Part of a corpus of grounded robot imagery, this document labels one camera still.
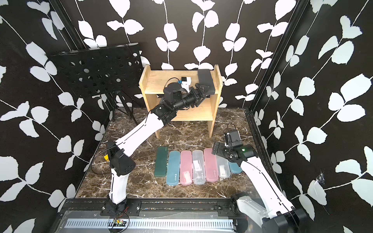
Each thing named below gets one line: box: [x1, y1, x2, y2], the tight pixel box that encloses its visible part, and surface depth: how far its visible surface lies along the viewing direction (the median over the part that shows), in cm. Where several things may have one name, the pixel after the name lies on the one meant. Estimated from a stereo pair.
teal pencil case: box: [228, 161, 243, 174], surface depth 88 cm
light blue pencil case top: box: [166, 150, 181, 186], surface depth 88 cm
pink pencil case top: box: [180, 150, 193, 185], surface depth 89 cm
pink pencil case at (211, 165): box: [203, 148, 219, 182], surface depth 90 cm
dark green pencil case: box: [154, 146, 169, 178], surface depth 92 cm
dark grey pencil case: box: [197, 68, 216, 95], surface depth 75 cm
